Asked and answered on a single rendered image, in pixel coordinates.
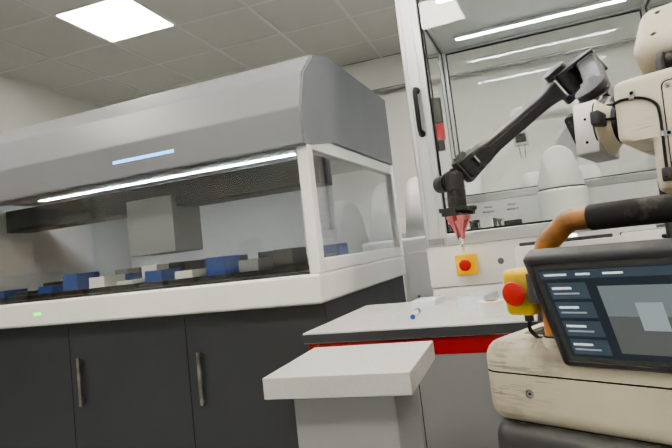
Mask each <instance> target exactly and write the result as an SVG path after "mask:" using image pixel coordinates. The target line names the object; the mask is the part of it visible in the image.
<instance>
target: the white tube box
mask: <svg viewBox="0 0 672 448"><path fill-rule="evenodd" d="M485 299H499V293H498V290H492V291H473V292H470V293H467V294H464V295H461V296H458V297H457V303H458V309H478V301H480V300H485Z"/></svg>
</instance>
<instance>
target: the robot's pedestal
mask: <svg viewBox="0 0 672 448"><path fill-rule="evenodd" d="M434 360H435V352H434V344H433V341H417V342H400V343H384V344H367V345H350V346H334V347H317V348H313V349H311V350H310V351H308V352H306V353H305V354H303V355H301V356H300V357H298V358H296V359H295V360H293V361H291V362H290V363H288V364H286V365H284V366H283V367H281V368H279V369H278V370H276V371H274V372H273V373H271V374H269V375H268V376H266V377H264V378H263V390H264V399H265V400H275V399H294V405H295V415H296V424H297V434H298V444H299V448H424V442H423V434H422V426H421V418H420V410H419V402H418V394H417V387H418V385H419V384H420V382H421V380H422V379H423V377H424V376H425V374H426V372H427V371H428V369H429V368H430V366H431V364H432V363H433V361H434Z"/></svg>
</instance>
